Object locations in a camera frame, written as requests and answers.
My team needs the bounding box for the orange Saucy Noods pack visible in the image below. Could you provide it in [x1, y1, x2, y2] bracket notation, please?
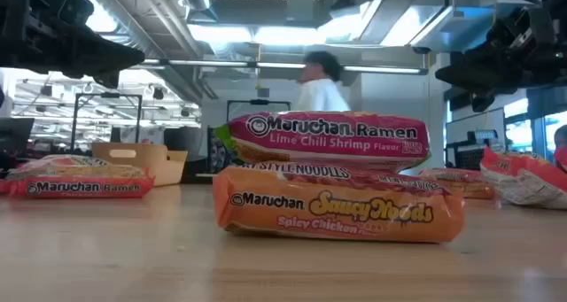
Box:
[212, 159, 467, 244]

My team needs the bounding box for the patterned fabric bag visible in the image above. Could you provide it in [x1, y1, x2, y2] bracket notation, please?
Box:
[207, 125, 243, 174]

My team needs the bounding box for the long ceiling light bar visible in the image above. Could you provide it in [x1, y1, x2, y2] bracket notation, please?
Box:
[141, 58, 429, 76]

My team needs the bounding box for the silver ventilation duct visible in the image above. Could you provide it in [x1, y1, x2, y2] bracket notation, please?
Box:
[82, 0, 209, 62]

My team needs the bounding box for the black mesh cart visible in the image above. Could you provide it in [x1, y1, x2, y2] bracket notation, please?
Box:
[445, 128, 506, 173]

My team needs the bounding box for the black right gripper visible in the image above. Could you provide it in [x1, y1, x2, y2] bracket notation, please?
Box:
[436, 0, 567, 113]

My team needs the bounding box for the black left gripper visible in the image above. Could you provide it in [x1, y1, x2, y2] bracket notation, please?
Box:
[0, 0, 146, 89]

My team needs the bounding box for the person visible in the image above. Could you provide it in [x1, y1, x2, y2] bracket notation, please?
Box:
[553, 124, 567, 151]
[295, 50, 352, 113]

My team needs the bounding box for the black computer monitor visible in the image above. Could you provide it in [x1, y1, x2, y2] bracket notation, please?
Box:
[0, 118, 35, 157]

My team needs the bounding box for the white board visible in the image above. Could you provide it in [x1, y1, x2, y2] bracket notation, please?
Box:
[445, 108, 506, 144]

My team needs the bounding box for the red ramen packet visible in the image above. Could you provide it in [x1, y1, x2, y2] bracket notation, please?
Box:
[418, 167, 496, 201]

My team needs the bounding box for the beige plastic bin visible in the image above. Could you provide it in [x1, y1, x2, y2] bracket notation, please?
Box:
[91, 142, 189, 187]

